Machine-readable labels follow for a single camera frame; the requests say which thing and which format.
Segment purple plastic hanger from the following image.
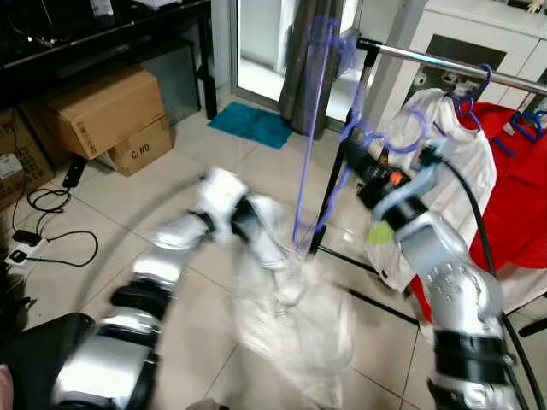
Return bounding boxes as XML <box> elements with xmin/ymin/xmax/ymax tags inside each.
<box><xmin>291</xmin><ymin>13</ymin><xmax>432</xmax><ymax>255</ymax></box>
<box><xmin>450</xmin><ymin>64</ymin><xmax>497</xmax><ymax>129</ymax></box>

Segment white polo shirt black buttons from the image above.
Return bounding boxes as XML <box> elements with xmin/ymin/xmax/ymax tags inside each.
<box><xmin>229</xmin><ymin>195</ymin><xmax>358</xmax><ymax>409</ymax></box>

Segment blue plastic hanger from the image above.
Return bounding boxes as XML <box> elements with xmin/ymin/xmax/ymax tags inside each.
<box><xmin>491</xmin><ymin>109</ymin><xmax>547</xmax><ymax>156</ymax></box>

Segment white shirt green print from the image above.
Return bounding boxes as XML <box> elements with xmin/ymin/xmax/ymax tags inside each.
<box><xmin>366</xmin><ymin>88</ymin><xmax>498</xmax><ymax>291</ymax></box>

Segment teal floor mat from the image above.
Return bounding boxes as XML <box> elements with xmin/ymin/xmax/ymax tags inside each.
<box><xmin>207</xmin><ymin>102</ymin><xmax>296</xmax><ymax>151</ymax></box>

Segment cardboard box C/NO print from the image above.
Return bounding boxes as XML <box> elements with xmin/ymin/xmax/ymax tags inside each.
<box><xmin>104</xmin><ymin>115</ymin><xmax>176</xmax><ymax>178</ymax></box>

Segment metal clothes rack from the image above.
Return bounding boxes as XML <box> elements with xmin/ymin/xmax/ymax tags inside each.
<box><xmin>309</xmin><ymin>37</ymin><xmax>547</xmax><ymax>338</ymax></box>

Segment grey curtain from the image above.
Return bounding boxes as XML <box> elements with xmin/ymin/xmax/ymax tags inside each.
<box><xmin>279</xmin><ymin>0</ymin><xmax>344</xmax><ymax>138</ymax></box>

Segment red shirt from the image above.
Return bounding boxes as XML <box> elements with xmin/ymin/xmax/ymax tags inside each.
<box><xmin>410</xmin><ymin>101</ymin><xmax>547</xmax><ymax>324</ymax></box>

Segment grey flat panel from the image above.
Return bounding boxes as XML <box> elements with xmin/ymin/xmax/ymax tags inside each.
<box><xmin>137</xmin><ymin>38</ymin><xmax>202</xmax><ymax>127</ymax></box>

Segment black handheld device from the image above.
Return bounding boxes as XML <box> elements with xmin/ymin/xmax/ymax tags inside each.
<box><xmin>62</xmin><ymin>156</ymin><xmax>88</xmax><ymax>190</ymax></box>

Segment large cardboard box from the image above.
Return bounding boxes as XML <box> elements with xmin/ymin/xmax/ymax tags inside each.
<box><xmin>47</xmin><ymin>67</ymin><xmax>169</xmax><ymax>161</ymax></box>

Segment white cabinet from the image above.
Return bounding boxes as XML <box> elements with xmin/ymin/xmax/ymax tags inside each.
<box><xmin>389</xmin><ymin>0</ymin><xmax>547</xmax><ymax>116</ymax></box>

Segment black desk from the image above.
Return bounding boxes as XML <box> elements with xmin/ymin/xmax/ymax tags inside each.
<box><xmin>0</xmin><ymin>0</ymin><xmax>216</xmax><ymax>120</ymax></box>

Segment white power strip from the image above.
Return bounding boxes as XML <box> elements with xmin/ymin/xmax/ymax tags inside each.
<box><xmin>4</xmin><ymin>243</ymin><xmax>39</xmax><ymax>270</ymax></box>

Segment brown cardboard box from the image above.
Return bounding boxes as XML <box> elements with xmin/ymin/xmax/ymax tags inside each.
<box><xmin>0</xmin><ymin>104</ymin><xmax>54</xmax><ymax>213</ymax></box>

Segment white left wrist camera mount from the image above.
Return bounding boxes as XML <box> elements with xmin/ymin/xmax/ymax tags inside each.
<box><xmin>195</xmin><ymin>167</ymin><xmax>250</xmax><ymax>225</ymax></box>

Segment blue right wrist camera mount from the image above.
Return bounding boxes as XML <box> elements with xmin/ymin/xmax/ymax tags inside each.
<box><xmin>373</xmin><ymin>139</ymin><xmax>451</xmax><ymax>221</ymax></box>

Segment black floor cable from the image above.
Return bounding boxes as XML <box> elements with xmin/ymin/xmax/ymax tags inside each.
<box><xmin>26</xmin><ymin>186</ymin><xmax>101</xmax><ymax>268</ymax></box>

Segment glass door white frame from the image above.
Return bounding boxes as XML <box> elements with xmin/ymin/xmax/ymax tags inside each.
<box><xmin>231</xmin><ymin>0</ymin><xmax>403</xmax><ymax>133</ymax></box>

